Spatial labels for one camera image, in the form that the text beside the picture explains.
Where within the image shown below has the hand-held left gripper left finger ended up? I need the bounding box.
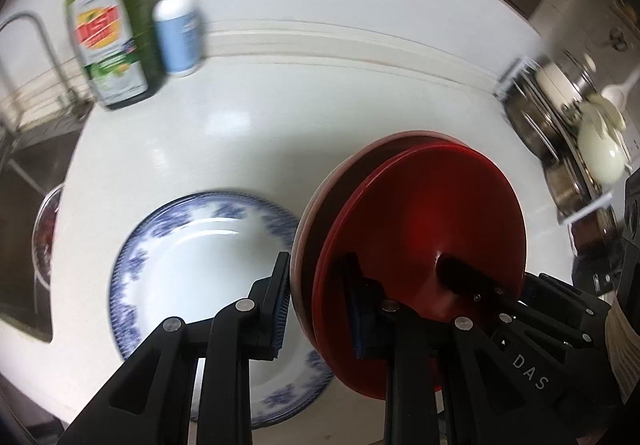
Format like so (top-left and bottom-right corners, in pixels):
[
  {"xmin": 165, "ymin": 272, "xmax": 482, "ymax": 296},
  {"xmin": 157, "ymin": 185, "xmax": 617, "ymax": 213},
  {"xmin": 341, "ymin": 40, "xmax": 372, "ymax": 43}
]
[{"xmin": 57, "ymin": 251, "xmax": 292, "ymax": 445}]

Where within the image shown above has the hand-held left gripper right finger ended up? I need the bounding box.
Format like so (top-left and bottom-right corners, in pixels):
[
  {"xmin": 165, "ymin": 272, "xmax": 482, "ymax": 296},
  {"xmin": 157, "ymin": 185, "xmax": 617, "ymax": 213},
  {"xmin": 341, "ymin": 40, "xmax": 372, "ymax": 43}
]
[{"xmin": 342, "ymin": 252, "xmax": 516, "ymax": 445}]

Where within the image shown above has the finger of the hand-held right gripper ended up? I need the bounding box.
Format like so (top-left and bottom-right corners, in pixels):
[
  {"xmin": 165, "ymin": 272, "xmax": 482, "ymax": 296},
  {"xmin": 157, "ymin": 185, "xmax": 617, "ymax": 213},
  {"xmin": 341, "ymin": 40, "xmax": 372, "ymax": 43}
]
[
  {"xmin": 520, "ymin": 272, "xmax": 613, "ymax": 351},
  {"xmin": 436, "ymin": 252, "xmax": 523, "ymax": 321}
]

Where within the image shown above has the white bowl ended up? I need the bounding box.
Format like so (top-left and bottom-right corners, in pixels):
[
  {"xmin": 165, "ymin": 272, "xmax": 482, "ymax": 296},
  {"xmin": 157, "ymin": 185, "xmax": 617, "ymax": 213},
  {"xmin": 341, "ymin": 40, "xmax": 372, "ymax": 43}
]
[{"xmin": 291, "ymin": 160, "xmax": 341, "ymax": 341}]

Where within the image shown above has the red plate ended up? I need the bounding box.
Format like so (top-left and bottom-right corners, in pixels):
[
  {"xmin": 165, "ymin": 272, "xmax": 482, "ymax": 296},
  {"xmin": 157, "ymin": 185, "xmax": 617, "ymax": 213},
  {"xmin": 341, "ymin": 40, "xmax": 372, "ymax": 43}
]
[{"xmin": 311, "ymin": 139, "xmax": 527, "ymax": 401}]

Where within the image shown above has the blue floral rimmed plate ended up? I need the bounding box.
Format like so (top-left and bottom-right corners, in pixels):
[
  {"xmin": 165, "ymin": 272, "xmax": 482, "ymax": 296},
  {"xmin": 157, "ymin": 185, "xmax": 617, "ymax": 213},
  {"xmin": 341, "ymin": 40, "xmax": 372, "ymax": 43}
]
[{"xmin": 107, "ymin": 190, "xmax": 335, "ymax": 430}]

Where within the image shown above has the small steel pot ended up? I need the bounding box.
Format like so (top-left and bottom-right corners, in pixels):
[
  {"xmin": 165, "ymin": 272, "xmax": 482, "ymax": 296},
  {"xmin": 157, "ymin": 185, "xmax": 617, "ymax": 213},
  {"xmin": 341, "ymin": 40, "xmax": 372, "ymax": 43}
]
[{"xmin": 545, "ymin": 160, "xmax": 596, "ymax": 218}]

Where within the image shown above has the cream ceramic pot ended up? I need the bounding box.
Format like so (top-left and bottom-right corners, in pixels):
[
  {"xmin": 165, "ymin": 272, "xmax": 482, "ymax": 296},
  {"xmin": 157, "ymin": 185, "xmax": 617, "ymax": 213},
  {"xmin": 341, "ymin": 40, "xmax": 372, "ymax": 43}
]
[{"xmin": 577, "ymin": 102, "xmax": 628, "ymax": 185}]

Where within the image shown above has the large steel pot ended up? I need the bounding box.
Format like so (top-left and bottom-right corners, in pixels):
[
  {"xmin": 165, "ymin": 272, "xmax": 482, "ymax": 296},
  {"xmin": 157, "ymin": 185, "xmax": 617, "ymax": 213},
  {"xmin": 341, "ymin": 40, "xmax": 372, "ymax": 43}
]
[{"xmin": 502, "ymin": 75, "xmax": 566, "ymax": 161}]

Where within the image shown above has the white pot rack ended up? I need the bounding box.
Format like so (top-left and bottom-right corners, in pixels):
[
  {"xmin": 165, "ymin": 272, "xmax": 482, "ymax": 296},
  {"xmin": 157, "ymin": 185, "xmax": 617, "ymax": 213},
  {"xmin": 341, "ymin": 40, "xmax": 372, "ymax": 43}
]
[{"xmin": 495, "ymin": 55, "xmax": 616, "ymax": 226}]

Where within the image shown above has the cream white saucepan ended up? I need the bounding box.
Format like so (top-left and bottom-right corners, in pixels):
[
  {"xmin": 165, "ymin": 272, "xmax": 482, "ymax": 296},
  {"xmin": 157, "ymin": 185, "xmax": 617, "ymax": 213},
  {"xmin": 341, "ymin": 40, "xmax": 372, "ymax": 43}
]
[{"xmin": 535, "ymin": 60, "xmax": 581, "ymax": 98}]

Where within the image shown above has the white ladle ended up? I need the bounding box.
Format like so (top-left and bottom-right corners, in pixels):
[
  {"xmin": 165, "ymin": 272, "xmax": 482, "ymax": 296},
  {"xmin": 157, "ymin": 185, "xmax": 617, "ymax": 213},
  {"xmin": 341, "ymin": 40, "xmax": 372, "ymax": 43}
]
[{"xmin": 600, "ymin": 75, "xmax": 640, "ymax": 108}]

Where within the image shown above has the bowl with red contents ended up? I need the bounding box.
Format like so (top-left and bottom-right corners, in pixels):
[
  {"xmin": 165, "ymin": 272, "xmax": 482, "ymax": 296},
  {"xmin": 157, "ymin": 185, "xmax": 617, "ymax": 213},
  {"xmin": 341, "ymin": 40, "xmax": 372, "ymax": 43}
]
[{"xmin": 31, "ymin": 182, "xmax": 66, "ymax": 291}]

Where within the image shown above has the steel kitchen sink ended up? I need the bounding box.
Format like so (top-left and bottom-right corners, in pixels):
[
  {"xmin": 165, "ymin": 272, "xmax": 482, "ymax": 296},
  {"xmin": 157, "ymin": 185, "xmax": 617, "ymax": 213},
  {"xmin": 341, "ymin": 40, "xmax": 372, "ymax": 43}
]
[{"xmin": 0, "ymin": 122, "xmax": 66, "ymax": 343}]

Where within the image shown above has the white blue pump bottle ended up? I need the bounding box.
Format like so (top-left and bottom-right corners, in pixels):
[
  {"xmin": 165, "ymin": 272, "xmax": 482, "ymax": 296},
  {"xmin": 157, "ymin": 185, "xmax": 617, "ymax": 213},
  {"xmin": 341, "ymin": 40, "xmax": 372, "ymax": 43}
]
[{"xmin": 149, "ymin": 0, "xmax": 205, "ymax": 77}]

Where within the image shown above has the green dish soap bottle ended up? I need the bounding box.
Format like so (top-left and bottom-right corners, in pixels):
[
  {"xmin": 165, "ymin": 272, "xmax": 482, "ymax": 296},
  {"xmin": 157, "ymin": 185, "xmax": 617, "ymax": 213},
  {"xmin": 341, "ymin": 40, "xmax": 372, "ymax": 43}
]
[{"xmin": 65, "ymin": 0, "xmax": 163, "ymax": 112}]

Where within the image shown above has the slim chrome faucet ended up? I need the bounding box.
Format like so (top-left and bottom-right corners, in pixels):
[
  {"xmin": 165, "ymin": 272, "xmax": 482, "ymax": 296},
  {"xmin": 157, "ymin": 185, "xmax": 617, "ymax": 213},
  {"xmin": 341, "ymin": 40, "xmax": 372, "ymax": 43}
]
[{"xmin": 0, "ymin": 11, "xmax": 96, "ymax": 123}]

